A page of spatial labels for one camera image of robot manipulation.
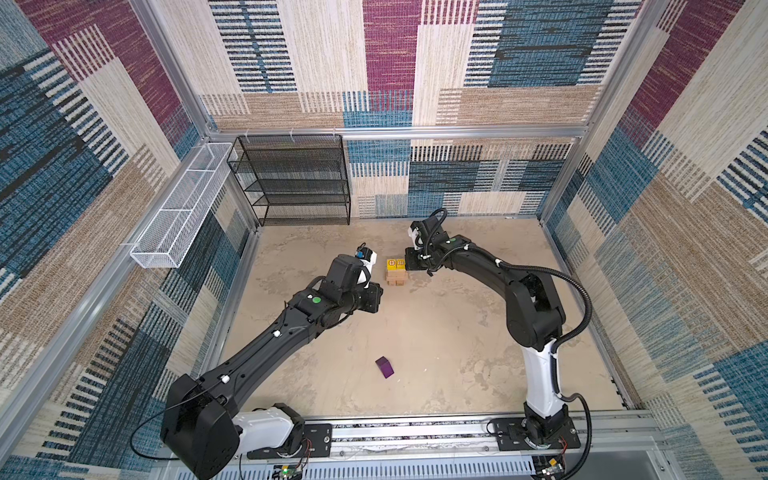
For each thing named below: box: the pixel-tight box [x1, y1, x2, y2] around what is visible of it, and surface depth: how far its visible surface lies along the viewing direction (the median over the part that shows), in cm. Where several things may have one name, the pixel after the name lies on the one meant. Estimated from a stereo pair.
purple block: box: [375, 356, 394, 379], surface depth 85 cm
